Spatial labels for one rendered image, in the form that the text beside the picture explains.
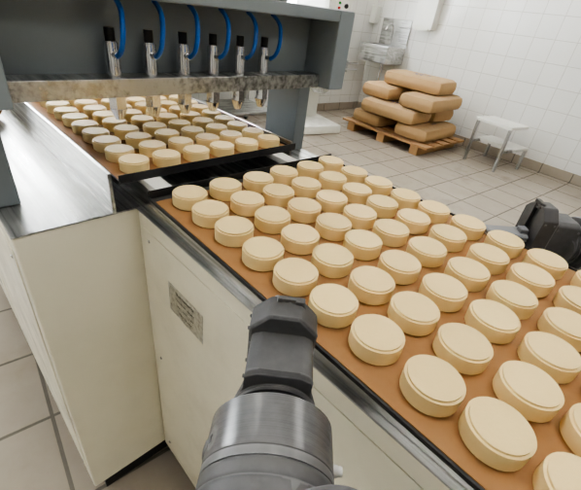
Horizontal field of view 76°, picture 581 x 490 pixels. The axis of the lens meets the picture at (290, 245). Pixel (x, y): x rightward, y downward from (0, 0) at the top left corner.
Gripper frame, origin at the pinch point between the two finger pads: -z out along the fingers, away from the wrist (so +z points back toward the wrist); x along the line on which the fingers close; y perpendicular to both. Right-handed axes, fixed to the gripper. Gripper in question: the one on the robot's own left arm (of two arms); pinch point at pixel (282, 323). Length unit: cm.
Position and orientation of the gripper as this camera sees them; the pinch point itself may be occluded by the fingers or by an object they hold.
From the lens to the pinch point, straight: 37.5
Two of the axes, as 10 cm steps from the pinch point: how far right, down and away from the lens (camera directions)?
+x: 1.2, -8.4, -5.4
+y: -9.9, -1.3, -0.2
